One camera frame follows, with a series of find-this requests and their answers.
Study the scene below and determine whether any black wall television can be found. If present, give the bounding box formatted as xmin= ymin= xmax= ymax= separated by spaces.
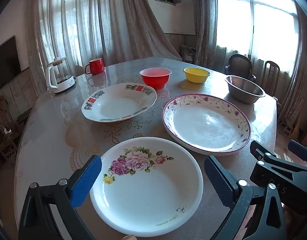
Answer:
xmin=0 ymin=35 xmax=21 ymax=87

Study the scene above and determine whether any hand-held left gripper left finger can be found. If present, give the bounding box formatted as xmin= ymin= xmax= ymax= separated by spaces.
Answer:
xmin=18 ymin=155 xmax=102 ymax=240

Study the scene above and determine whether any white plate red character print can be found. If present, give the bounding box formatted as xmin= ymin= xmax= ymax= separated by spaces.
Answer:
xmin=81 ymin=82 xmax=158 ymax=123

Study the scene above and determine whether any white rose print plate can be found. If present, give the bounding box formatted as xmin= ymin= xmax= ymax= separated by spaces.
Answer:
xmin=90 ymin=137 xmax=203 ymax=237

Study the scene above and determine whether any white glass electric kettle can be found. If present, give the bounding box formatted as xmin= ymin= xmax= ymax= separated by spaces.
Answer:
xmin=45 ymin=57 xmax=76 ymax=94

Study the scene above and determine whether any wide beige lace curtain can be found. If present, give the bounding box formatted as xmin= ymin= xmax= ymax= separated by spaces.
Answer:
xmin=26 ymin=0 xmax=183 ymax=98

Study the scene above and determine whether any narrow beige lace curtain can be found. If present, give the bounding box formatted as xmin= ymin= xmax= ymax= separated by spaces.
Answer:
xmin=190 ymin=0 xmax=219 ymax=68
xmin=285 ymin=2 xmax=307 ymax=130

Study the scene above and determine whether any stainless steel bowl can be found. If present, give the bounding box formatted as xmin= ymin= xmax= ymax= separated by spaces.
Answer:
xmin=225 ymin=75 xmax=266 ymax=104

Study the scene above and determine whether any red plastic bowl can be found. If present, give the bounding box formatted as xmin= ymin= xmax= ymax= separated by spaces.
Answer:
xmin=139 ymin=68 xmax=173 ymax=90

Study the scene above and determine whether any red mug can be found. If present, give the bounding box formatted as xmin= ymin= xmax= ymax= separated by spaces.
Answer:
xmin=84 ymin=58 xmax=105 ymax=75

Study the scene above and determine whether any dark round back chair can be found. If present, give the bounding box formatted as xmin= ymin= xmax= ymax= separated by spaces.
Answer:
xmin=225 ymin=54 xmax=256 ymax=80

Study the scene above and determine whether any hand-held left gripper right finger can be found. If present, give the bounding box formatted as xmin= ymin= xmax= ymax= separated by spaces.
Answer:
xmin=204 ymin=156 xmax=286 ymax=240

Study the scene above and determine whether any yellow bowl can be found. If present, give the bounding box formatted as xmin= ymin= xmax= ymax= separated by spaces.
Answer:
xmin=183 ymin=67 xmax=211 ymax=84

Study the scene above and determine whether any brown wooden chair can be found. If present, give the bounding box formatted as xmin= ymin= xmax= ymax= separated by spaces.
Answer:
xmin=261 ymin=60 xmax=280 ymax=97

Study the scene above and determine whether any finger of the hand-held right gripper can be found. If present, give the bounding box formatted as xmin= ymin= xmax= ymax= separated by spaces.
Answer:
xmin=250 ymin=140 xmax=307 ymax=174
xmin=288 ymin=140 xmax=307 ymax=162

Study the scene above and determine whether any large purple floral rim plate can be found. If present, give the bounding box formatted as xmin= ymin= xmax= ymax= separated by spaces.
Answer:
xmin=162 ymin=93 xmax=251 ymax=156

